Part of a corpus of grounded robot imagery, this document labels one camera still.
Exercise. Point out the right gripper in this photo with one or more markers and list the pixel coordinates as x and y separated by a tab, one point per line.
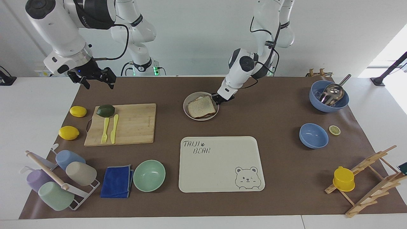
90	70

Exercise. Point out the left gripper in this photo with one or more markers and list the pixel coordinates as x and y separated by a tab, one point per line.
222	98

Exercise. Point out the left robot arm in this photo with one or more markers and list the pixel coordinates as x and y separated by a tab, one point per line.
238	68

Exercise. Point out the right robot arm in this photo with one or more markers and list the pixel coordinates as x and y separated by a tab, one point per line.
57	28

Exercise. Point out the bread sandwich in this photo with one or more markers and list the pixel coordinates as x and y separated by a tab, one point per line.
201	107

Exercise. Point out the round beige plate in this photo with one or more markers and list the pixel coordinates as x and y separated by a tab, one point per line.
185	106

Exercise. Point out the dark green avocado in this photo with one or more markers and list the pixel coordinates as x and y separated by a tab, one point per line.
105	110

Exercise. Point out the yellow lemon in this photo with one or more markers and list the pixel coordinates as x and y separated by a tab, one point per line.
68	133
78	111

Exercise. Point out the yellow plastic fork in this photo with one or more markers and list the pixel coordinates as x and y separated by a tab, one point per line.
105	128

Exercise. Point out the yellow plastic knife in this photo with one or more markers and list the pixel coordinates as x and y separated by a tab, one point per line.
114	128

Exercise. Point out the bamboo cutting board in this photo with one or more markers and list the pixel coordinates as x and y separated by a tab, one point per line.
133	124

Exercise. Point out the cream tray with bear print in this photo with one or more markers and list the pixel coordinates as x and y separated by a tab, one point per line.
216	168

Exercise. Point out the light blue cup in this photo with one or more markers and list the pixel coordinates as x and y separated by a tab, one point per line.
68	158

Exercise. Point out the black stand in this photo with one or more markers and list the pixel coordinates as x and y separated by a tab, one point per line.
389	68
6	79

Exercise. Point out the beige cup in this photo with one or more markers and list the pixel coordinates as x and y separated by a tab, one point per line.
81	173

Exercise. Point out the small blue bowl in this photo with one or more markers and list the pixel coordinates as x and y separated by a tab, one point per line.
313	136

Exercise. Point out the large blue bowl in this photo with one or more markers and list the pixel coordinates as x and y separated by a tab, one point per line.
321	106

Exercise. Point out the small wooden holder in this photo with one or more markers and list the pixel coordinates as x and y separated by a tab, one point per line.
319	73

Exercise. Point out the white cup rack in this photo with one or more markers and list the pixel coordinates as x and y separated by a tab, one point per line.
47	170

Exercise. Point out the blue folded cloth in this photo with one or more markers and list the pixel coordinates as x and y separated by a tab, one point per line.
116	181

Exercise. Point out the light green bowl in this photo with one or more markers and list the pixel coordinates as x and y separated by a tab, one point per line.
149	175

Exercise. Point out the metal scoop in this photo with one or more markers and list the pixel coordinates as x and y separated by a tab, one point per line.
332	93

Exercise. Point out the lemon slice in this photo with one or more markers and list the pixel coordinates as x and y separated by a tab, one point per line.
334	130

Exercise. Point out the light purple cup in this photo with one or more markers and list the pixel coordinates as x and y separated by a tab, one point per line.
36	179

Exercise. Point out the light green cup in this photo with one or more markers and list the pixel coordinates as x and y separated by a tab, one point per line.
54	197

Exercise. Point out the yellow cup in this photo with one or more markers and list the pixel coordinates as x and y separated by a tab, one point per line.
343	179

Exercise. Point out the wooden dish rack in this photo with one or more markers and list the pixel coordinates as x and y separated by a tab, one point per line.
378	187

